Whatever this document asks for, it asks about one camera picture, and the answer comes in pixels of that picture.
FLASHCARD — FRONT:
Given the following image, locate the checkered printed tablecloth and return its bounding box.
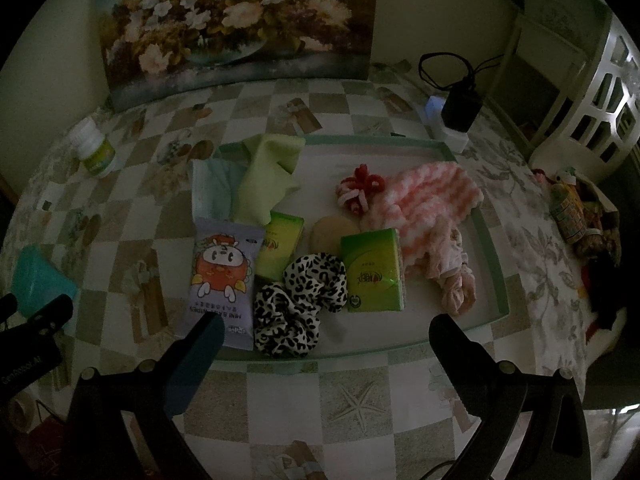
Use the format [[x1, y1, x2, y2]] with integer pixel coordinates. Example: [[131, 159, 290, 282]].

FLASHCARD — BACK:
[[0, 62, 593, 480]]

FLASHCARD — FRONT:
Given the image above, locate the green tissue pack white label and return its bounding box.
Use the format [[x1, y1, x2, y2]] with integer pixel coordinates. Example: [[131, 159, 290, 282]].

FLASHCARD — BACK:
[[255, 211, 306, 283]]

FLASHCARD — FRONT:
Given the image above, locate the floral painting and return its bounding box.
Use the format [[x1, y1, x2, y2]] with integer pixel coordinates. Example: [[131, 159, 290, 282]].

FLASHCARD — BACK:
[[95, 0, 381, 111]]

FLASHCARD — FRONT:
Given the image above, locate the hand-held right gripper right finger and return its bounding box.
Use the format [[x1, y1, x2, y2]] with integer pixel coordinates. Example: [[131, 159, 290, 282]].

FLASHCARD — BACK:
[[427, 314, 591, 480]]

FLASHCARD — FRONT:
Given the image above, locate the small white device blue light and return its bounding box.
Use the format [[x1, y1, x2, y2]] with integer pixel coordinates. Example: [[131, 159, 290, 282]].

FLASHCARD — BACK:
[[424, 95, 447, 126]]

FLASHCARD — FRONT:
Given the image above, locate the light green cloth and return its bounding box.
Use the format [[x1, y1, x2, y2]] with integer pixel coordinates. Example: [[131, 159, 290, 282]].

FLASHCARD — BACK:
[[232, 132, 306, 226]]

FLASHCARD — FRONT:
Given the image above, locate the beige round puff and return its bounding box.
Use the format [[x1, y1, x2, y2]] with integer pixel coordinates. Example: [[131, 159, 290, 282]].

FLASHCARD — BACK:
[[310, 216, 361, 256]]

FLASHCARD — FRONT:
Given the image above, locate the pink satin scrunchie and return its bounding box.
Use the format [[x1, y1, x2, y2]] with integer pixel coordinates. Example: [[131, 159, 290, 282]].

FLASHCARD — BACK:
[[422, 227, 478, 317]]

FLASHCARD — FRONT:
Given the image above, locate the black power adapter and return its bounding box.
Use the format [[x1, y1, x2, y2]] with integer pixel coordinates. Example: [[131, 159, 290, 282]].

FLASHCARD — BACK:
[[442, 85, 485, 133]]

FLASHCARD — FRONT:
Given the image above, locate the white power strip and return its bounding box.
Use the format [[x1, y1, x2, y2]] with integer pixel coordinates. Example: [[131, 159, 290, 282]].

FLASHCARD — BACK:
[[432, 125, 471, 153]]

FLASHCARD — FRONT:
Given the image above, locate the colourful printed bag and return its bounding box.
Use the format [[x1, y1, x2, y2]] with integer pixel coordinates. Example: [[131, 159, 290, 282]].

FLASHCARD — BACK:
[[532, 167, 621, 261]]

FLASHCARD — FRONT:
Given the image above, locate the teal plastic container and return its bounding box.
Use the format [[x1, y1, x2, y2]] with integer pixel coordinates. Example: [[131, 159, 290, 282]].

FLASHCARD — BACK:
[[10, 244, 80, 321]]

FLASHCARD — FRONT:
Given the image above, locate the white plastic lattice chair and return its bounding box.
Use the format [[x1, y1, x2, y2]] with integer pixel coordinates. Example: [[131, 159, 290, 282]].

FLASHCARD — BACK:
[[530, 12, 640, 183]]

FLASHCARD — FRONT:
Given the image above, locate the leopard print scrunchie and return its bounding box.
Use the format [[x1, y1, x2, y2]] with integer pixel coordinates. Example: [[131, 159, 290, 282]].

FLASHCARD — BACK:
[[282, 252, 349, 313], [251, 282, 321, 358]]

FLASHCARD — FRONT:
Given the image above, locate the cartoon wet wipes packet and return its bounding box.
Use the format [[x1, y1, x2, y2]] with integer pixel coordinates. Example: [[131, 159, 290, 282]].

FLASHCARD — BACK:
[[180, 217, 266, 351]]

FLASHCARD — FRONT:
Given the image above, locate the white tray with green rim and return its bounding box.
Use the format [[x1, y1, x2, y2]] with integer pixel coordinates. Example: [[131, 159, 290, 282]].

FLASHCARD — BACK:
[[215, 132, 511, 361]]

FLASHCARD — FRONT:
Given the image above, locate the red white scrunchie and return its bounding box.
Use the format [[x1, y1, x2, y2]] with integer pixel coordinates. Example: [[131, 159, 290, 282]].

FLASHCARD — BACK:
[[336, 164, 388, 216]]

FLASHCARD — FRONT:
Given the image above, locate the beige tape roll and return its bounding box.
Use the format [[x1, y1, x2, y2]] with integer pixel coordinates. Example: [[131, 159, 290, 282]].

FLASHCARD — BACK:
[[11, 394, 37, 432]]

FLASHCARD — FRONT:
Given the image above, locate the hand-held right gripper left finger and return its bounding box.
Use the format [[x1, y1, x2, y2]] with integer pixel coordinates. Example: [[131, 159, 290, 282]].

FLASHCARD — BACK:
[[62, 312, 227, 480]]

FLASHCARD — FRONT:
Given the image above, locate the light blue face mask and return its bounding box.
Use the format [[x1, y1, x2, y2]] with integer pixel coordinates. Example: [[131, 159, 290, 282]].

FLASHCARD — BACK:
[[190, 160, 246, 223]]

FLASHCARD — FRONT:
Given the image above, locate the white bottle with green label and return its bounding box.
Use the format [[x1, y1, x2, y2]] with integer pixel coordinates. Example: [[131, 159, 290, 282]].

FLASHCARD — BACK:
[[67, 116, 121, 178]]

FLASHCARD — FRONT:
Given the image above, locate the black cable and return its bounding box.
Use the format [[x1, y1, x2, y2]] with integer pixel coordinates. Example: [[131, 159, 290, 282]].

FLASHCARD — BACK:
[[417, 51, 506, 93]]

